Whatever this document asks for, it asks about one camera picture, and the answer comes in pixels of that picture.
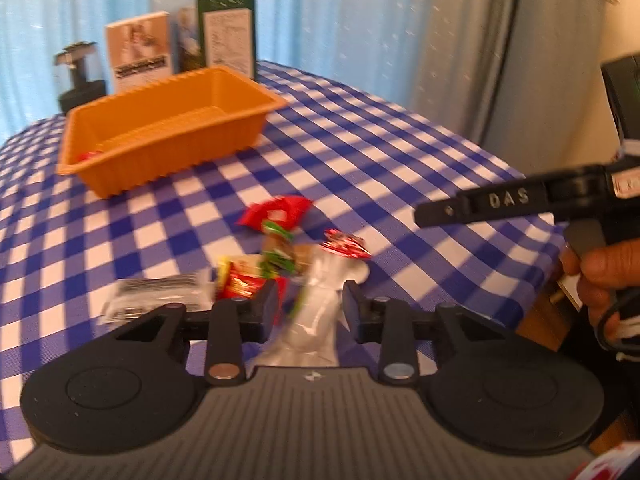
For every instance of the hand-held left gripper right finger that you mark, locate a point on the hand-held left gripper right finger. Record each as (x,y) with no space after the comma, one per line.
(351,307)

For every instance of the blue white checkered tablecloth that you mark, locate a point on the blue white checkered tablecloth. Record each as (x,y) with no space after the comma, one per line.
(400,160)

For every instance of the large red snack packet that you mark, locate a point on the large red snack packet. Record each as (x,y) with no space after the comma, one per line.
(275,210)

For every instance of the dark round humidifier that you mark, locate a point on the dark round humidifier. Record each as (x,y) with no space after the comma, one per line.
(80,92)

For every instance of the white photo-printed box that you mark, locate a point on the white photo-printed box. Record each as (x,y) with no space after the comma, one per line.
(137,45)

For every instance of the green box with white label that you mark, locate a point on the green box with white label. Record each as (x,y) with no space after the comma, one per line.
(227,35)

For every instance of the orange plastic tray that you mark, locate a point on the orange plastic tray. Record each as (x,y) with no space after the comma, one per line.
(200,145)

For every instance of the blue star-print curtain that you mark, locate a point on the blue star-print curtain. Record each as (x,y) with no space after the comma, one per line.
(325,10)

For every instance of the clear white snack packet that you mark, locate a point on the clear white snack packet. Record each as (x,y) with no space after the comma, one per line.
(315,310)

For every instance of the person's right hand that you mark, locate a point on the person's right hand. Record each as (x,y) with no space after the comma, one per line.
(607,275)

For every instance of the black white snack packet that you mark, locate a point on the black white snack packet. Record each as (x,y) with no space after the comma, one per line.
(150,295)

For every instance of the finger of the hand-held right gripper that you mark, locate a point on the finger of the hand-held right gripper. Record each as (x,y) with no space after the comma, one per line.
(500,200)

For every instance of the green brown candy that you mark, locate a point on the green brown candy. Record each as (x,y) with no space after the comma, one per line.
(277,247)

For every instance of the red yellow snack packet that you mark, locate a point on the red yellow snack packet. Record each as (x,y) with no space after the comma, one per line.
(240,277)

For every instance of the grey curtain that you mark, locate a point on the grey curtain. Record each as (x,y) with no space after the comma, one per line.
(465,35)

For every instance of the red white candy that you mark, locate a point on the red white candy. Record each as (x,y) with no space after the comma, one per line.
(345,245)

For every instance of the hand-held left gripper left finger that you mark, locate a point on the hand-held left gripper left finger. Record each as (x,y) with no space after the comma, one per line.
(267,307)

